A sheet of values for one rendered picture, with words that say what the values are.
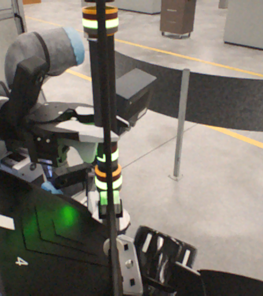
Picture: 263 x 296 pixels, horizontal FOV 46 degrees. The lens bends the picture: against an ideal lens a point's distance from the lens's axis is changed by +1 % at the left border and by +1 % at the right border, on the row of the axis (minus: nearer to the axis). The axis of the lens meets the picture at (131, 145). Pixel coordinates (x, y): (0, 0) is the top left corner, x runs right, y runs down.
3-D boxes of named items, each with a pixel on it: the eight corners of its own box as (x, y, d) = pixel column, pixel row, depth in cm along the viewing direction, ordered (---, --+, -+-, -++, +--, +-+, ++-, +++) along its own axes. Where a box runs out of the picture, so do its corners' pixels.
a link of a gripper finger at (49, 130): (92, 133, 46) (47, 121, 50) (91, 122, 45) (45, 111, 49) (73, 148, 43) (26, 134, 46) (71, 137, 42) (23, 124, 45)
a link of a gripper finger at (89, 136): (121, 164, 46) (71, 150, 50) (119, 130, 43) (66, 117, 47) (110, 176, 44) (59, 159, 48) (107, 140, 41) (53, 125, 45)
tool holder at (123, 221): (133, 245, 53) (133, 202, 47) (91, 248, 52) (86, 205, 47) (128, 208, 60) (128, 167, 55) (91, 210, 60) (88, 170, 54)
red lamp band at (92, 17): (119, 19, 36) (119, 13, 36) (81, 21, 36) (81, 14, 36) (117, 13, 40) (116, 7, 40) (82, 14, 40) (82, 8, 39)
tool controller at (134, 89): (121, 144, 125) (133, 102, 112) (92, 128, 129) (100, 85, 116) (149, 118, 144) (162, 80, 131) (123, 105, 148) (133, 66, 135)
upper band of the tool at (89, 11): (119, 36, 37) (118, 10, 36) (83, 37, 37) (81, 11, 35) (117, 29, 41) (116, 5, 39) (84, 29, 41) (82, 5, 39)
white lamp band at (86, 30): (119, 34, 37) (119, 28, 37) (82, 35, 37) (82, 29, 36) (117, 26, 41) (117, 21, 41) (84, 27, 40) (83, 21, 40)
